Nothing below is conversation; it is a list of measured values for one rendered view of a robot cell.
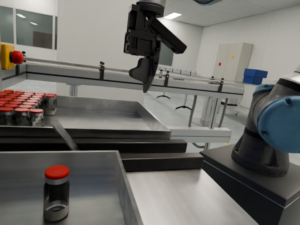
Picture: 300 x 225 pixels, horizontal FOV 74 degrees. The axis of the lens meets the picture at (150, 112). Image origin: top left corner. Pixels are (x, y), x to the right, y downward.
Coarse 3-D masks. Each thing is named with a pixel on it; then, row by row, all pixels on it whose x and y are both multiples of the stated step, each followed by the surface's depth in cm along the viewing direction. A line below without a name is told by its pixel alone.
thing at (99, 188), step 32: (0, 160) 22; (32, 160) 23; (64, 160) 24; (96, 160) 25; (0, 192) 20; (32, 192) 21; (96, 192) 22; (128, 192) 18; (0, 224) 17; (32, 224) 17; (64, 224) 18; (96, 224) 18; (128, 224) 18
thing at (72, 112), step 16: (64, 96) 54; (64, 112) 50; (80, 112) 52; (96, 112) 54; (112, 112) 57; (128, 112) 59; (144, 112) 53; (0, 128) 29; (16, 128) 29; (32, 128) 30; (48, 128) 31; (64, 128) 31; (80, 128) 32; (96, 128) 33; (112, 128) 44; (128, 128) 45; (144, 128) 47; (160, 128) 41
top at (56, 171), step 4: (48, 168) 18; (52, 168) 18; (56, 168) 18; (60, 168) 18; (64, 168) 18; (68, 168) 18; (48, 172) 17; (52, 172) 17; (56, 172) 18; (60, 172) 18; (64, 172) 18; (68, 172) 18; (48, 176) 17; (52, 176) 17; (56, 176) 17; (60, 176) 17; (64, 176) 17
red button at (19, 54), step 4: (16, 52) 57; (20, 52) 58; (12, 56) 57; (16, 56) 57; (20, 56) 58; (12, 60) 57; (16, 60) 57; (20, 60) 58; (16, 64) 59; (20, 64) 59
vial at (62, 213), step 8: (48, 184) 17; (56, 184) 17; (64, 184) 18; (48, 192) 17; (56, 192) 17; (64, 192) 18; (48, 200) 17; (56, 200) 17; (64, 200) 18; (48, 208) 17; (56, 208) 18; (64, 208) 18; (48, 216) 18; (56, 216) 18; (64, 216) 18
